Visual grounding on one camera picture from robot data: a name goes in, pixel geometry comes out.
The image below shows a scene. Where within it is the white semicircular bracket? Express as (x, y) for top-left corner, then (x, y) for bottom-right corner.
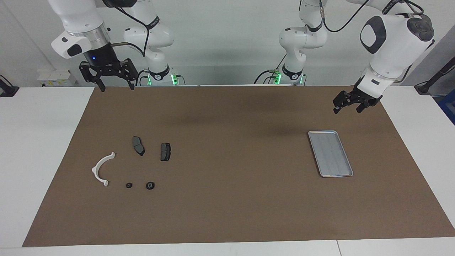
(92, 152), (116, 187)

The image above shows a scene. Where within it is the silver metal tray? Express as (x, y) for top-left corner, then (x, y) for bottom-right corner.
(308, 130), (354, 177)

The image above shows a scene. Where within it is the brown table mat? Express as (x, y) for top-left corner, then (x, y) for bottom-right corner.
(22, 85), (455, 247)

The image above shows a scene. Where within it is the black desk clamp mount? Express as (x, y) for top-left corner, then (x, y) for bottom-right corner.
(0, 75), (19, 97)

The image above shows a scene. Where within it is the black angled stand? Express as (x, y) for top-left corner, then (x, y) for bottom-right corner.
(414, 57), (455, 96)

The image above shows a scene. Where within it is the white power strip box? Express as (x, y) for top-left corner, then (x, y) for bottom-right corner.
(38, 70), (77, 87)

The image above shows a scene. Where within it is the long grey brake pad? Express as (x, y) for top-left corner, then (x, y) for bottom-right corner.
(132, 136), (145, 156)

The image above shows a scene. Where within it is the black base power cable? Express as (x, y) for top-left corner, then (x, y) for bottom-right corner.
(253, 53), (287, 85)
(136, 69), (150, 86)

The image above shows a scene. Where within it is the blue box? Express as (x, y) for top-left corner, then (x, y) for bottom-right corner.
(438, 93), (455, 125)

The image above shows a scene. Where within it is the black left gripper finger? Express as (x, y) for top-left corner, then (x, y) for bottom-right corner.
(355, 100), (378, 114)
(333, 91), (353, 114)

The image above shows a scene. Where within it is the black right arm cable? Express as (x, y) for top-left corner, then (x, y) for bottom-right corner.
(103, 0), (159, 57)

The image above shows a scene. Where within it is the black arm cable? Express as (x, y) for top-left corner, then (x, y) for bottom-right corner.
(318, 0), (425, 33)
(103, 0), (159, 57)

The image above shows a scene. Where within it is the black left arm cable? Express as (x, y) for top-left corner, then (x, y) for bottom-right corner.
(318, 0), (425, 33)

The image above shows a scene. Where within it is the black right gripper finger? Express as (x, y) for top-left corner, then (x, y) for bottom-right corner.
(119, 58), (139, 91)
(79, 61), (106, 92)

